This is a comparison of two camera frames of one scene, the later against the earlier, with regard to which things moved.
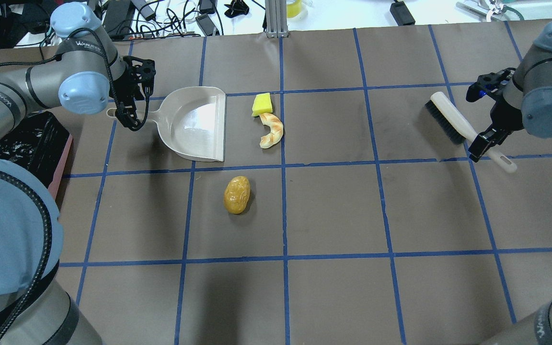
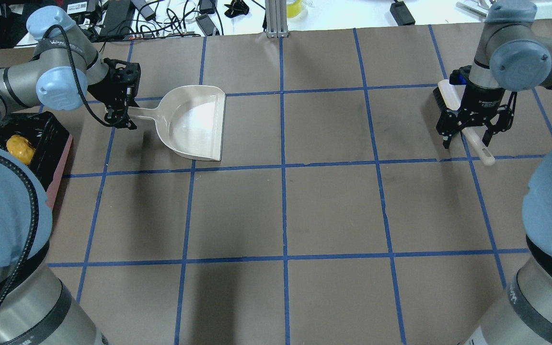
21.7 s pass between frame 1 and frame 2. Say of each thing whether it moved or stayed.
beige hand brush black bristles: moved
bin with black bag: stayed
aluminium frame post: stayed
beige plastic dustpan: stayed
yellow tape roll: stayed
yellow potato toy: moved
